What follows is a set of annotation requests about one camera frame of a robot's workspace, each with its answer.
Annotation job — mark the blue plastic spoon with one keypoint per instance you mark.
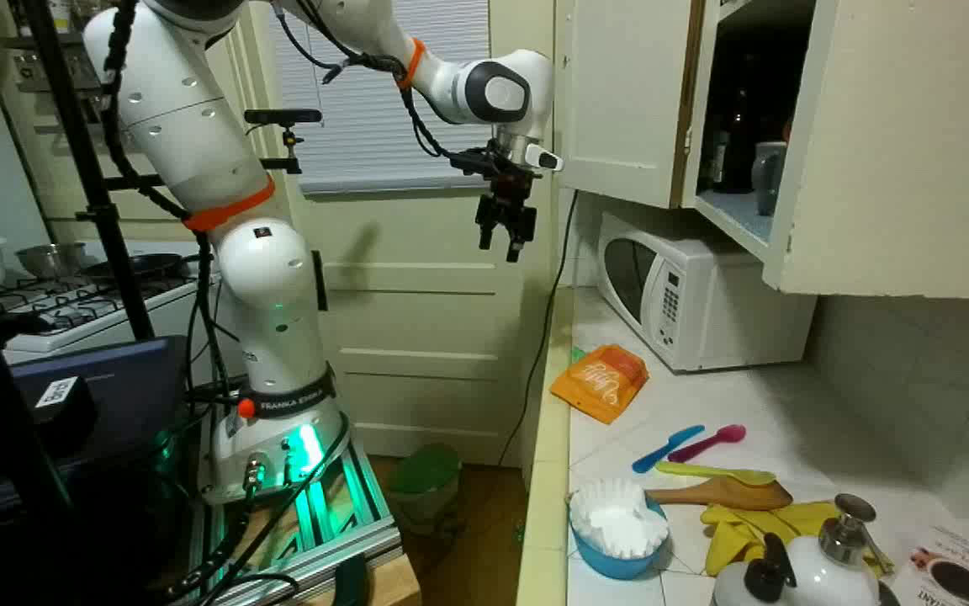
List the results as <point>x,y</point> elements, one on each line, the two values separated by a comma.
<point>662,452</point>

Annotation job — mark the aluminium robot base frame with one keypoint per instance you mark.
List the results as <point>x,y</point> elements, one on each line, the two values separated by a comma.
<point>327,527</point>

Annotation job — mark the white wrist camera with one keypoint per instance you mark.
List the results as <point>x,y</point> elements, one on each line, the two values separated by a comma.
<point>541,159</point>

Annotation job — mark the black tripod pole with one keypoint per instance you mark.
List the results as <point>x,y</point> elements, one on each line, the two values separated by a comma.
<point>83,147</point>

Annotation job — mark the blue bowl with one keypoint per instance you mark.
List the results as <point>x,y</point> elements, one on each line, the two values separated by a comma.
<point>620,562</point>

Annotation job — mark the black box white label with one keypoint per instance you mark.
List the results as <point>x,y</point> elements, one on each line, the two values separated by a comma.
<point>65,407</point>

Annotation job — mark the paper with coffee print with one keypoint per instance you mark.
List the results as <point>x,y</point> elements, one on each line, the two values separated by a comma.
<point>965,572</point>

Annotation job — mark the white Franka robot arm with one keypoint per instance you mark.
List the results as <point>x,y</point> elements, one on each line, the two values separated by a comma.
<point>168,102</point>

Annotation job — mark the blue box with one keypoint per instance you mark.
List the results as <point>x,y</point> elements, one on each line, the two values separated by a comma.
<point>133,391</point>

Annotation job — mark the cream wall cabinet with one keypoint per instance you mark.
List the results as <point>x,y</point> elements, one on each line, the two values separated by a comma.
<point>909,147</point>

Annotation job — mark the white window blind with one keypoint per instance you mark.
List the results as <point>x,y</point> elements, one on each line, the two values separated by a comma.
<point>370,111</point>

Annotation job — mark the white microwave oven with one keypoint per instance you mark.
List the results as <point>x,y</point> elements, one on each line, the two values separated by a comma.
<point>731,314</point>

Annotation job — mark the pink plastic spoon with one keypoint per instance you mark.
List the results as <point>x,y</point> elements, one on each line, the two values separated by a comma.
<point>714,438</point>

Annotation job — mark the white coffee filter stack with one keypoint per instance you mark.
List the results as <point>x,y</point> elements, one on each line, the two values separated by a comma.
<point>620,527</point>

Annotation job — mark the grey cup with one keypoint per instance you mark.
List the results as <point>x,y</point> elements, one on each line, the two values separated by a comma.
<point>772,180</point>

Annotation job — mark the green plastic bucket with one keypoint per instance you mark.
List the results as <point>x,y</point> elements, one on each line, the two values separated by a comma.
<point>426,481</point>

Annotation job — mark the gas stove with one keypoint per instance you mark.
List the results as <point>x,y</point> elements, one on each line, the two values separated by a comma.
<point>67,304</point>

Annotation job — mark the yellow banana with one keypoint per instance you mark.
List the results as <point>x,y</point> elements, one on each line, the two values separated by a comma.
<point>748,532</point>

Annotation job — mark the cream cabinet door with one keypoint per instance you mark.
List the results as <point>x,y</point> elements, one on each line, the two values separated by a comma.
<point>623,102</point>

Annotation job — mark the yellow plastic spoon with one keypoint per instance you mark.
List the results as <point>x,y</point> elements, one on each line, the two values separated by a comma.
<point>722,471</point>

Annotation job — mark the orange snack packet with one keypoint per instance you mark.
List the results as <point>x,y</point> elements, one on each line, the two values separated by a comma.
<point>603,383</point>

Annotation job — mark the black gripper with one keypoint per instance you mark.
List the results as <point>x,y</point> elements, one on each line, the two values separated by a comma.
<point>501,187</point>

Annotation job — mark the cream panel door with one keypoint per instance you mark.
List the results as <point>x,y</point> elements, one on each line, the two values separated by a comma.
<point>427,338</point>

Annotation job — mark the black camera on stand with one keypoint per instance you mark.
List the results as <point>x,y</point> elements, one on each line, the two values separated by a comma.
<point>282,116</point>

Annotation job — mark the dark bottle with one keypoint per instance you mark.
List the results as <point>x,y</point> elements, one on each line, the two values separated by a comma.
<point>731,135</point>

